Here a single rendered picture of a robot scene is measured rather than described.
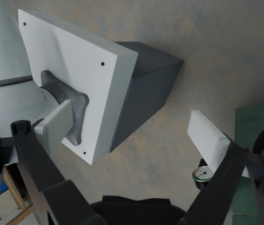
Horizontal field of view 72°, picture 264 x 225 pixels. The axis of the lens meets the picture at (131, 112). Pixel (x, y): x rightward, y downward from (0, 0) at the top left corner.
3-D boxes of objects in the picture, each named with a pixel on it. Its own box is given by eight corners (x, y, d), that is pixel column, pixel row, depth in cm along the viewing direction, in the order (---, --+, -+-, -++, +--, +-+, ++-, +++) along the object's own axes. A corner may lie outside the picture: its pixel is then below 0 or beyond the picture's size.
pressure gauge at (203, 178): (220, 160, 45) (217, 180, 38) (225, 172, 46) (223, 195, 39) (195, 162, 49) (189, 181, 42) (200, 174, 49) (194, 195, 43)
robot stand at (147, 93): (125, 85, 124) (51, 114, 75) (138, 41, 109) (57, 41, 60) (164, 106, 115) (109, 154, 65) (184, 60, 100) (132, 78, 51)
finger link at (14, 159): (24, 168, 12) (-22, 166, 12) (54, 133, 17) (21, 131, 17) (22, 149, 11) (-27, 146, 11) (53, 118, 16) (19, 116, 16)
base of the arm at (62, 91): (42, 126, 65) (27, 132, 60) (44, 68, 53) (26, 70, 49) (78, 155, 59) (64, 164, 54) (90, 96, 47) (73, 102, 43)
